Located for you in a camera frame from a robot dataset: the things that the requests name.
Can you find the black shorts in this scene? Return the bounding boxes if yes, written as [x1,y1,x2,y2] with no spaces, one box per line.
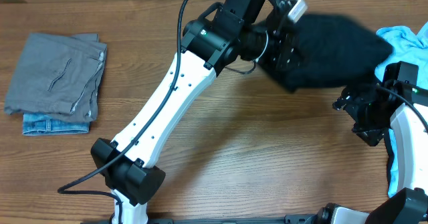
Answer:
[260,14,393,92]

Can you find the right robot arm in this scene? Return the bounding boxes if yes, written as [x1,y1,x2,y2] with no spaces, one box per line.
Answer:
[314,62,427,223]

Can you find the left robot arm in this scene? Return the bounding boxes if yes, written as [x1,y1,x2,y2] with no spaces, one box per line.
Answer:
[90,0,307,223]

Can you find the black garment under shirt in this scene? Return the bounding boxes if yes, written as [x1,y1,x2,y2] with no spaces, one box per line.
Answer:
[384,129,398,197]

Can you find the light blue shirt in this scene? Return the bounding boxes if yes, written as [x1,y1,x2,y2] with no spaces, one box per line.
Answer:
[374,20,428,199]

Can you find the folded grey shorts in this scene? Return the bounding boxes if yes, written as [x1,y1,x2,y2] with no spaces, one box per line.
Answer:
[4,33,107,122]

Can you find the folded blue jeans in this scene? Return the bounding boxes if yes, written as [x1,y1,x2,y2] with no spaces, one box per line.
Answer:
[22,113,90,136]

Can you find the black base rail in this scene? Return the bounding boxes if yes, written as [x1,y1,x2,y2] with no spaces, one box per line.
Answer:
[80,202,377,224]

